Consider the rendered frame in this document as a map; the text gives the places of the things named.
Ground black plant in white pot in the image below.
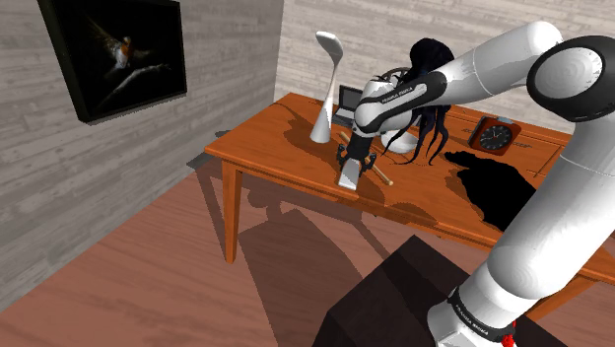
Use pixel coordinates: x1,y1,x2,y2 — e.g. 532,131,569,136
380,36,456,167

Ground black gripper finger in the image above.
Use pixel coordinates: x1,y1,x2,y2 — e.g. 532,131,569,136
335,143,349,174
360,152,378,176

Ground dark robot stand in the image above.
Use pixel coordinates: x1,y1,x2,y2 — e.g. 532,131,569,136
311,234,569,347

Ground tan wooden stick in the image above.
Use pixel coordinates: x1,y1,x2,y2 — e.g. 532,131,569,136
338,130,394,187

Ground dark framed bird picture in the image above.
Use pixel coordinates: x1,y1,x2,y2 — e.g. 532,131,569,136
36,0,189,124

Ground small dark laptop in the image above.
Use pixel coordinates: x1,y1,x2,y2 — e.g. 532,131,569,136
331,84,366,129

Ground grey flat rectangular thing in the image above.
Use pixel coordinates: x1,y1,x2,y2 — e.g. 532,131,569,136
337,158,363,191

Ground wooden desk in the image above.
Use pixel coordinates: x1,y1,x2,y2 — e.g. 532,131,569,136
203,91,615,323

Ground white desk lamp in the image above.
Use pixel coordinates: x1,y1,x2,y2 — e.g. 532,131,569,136
308,30,345,145

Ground red square clock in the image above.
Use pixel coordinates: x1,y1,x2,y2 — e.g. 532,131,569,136
466,115,523,158

